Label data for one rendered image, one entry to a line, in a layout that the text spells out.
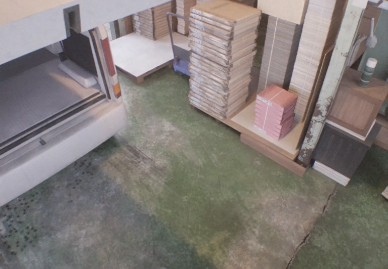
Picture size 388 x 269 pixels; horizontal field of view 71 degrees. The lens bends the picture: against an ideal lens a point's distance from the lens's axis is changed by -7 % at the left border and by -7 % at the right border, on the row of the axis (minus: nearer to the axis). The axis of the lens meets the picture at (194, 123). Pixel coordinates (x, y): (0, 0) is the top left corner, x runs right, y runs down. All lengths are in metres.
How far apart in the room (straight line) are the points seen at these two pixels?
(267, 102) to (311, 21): 0.76
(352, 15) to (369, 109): 0.69
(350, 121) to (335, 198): 0.66
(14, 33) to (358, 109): 2.10
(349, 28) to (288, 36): 0.81
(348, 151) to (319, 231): 0.66
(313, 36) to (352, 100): 0.66
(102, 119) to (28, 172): 0.66
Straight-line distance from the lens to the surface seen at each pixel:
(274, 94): 2.67
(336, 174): 2.69
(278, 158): 2.65
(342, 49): 2.06
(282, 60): 2.80
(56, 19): 0.77
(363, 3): 1.95
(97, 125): 2.33
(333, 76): 2.15
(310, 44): 2.64
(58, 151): 2.24
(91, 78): 2.51
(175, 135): 2.85
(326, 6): 2.51
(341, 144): 2.50
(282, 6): 2.67
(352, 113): 2.34
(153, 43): 4.33
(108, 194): 2.48
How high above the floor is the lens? 1.96
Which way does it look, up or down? 41 degrees down
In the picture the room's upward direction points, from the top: straight up
